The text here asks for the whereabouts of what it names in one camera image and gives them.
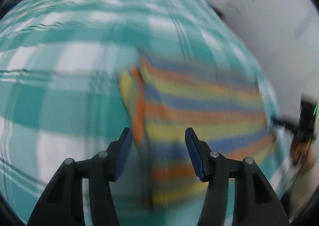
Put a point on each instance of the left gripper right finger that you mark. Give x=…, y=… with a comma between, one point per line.
x=254, y=200

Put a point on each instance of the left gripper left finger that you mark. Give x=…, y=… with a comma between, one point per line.
x=62, y=201

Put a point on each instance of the striped knit sweater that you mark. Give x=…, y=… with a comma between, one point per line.
x=164, y=98

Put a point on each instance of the white wardrobe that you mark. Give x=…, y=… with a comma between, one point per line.
x=283, y=36

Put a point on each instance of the right hand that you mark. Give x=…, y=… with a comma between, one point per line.
x=302, y=154

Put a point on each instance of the teal plaid bed cover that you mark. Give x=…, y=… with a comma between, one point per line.
x=60, y=60

